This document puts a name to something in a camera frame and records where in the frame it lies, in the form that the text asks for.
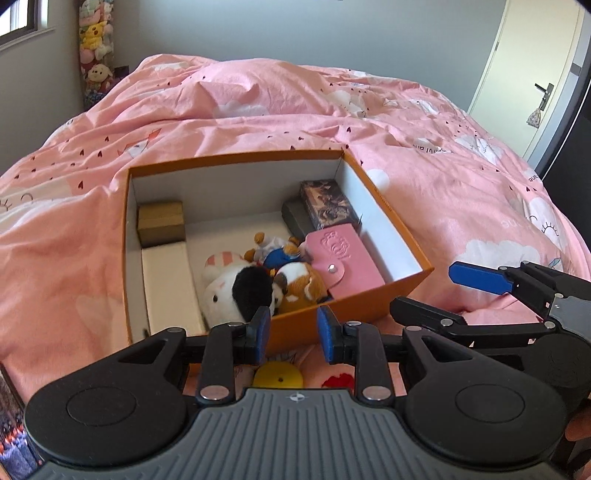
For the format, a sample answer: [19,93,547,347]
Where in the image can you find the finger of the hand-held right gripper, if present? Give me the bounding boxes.
[390,296,556,346]
[449,260,591,315]

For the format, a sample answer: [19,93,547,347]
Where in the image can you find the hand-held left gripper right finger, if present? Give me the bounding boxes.
[316,305,490,401]

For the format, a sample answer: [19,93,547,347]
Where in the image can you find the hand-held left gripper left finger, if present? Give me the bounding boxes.
[92,305,272,401]

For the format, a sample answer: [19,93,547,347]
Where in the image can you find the orange cardboard box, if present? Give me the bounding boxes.
[121,148,435,356]

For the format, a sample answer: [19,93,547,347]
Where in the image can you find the yellow round toy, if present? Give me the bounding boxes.
[253,361,304,391]

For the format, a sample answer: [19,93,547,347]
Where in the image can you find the white black pink-striped plush toy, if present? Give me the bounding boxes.
[201,251,278,328]

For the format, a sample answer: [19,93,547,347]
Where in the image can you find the brown and white plush toy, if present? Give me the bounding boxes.
[270,261,329,317]

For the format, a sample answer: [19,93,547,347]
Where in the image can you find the bear plush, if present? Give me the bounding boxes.
[244,232,308,271]

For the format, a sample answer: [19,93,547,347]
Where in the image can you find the pink embossed card holder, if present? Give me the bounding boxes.
[302,223,386,301]

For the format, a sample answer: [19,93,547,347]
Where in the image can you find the grey box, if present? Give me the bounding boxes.
[281,198,315,238]

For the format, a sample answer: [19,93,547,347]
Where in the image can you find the dark printed card box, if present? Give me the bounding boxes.
[299,179,362,232]

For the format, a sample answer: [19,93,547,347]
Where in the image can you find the red fabric item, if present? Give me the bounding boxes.
[322,373,355,392]

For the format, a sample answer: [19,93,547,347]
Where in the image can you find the small white box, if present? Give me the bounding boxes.
[141,242,206,335]

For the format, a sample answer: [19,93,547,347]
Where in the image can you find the small brown cardboard box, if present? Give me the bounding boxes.
[137,200,186,247]

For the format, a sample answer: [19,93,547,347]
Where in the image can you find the white door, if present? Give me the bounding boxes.
[466,0,589,158]

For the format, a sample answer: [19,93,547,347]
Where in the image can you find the pink printed blanket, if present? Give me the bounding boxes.
[0,54,591,416]

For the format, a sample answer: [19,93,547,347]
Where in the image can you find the dark printed flat board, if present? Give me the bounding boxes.
[0,362,40,469]

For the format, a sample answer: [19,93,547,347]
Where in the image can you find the column of plush toys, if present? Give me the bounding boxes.
[78,0,116,104]

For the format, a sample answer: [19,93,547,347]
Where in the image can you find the window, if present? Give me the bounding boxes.
[0,0,56,47]

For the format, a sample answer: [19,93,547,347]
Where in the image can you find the black door handle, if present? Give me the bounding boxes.
[534,82,555,112]

